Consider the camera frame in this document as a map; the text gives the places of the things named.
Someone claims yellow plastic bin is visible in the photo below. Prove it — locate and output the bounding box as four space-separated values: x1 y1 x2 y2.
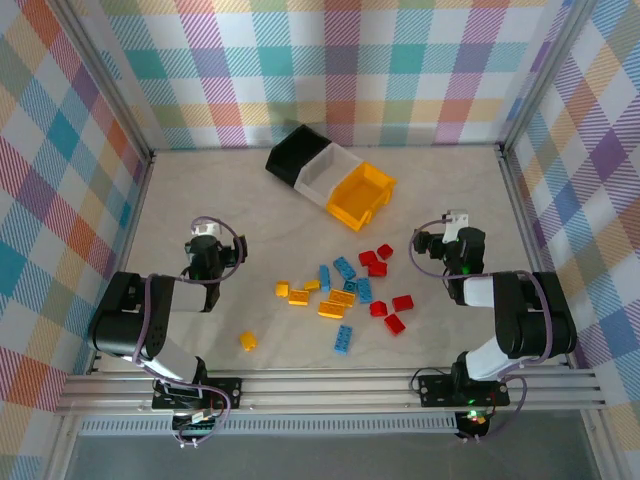
325 162 399 234

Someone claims black plastic bin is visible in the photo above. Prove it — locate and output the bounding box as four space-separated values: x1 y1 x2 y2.
264 124 334 189

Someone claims white plastic bin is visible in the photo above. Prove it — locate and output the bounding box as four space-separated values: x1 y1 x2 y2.
293 144 364 207

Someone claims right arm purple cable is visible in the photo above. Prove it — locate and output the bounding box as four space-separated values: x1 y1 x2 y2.
409 214 556 444

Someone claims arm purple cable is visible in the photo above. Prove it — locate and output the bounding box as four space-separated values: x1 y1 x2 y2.
409 214 556 444
130 215 250 449

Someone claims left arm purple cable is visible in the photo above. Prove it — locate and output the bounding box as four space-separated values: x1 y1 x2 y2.
130 215 250 449

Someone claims aluminium side rail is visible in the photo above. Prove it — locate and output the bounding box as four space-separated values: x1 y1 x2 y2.
495 143 599 372
85 152 157 376

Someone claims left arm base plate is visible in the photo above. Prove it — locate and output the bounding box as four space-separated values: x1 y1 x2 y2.
151 377 244 412

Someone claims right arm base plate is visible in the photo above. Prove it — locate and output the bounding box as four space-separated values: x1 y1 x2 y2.
417 373 511 408

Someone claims aluminium front rail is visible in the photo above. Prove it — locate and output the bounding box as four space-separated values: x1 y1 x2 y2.
53 368 609 417

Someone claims grey slotted cable duct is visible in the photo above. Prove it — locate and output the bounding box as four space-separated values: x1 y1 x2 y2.
78 417 460 437

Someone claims aluminium corner post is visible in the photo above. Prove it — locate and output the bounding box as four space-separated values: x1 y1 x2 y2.
497 0 599 154
49 0 156 160

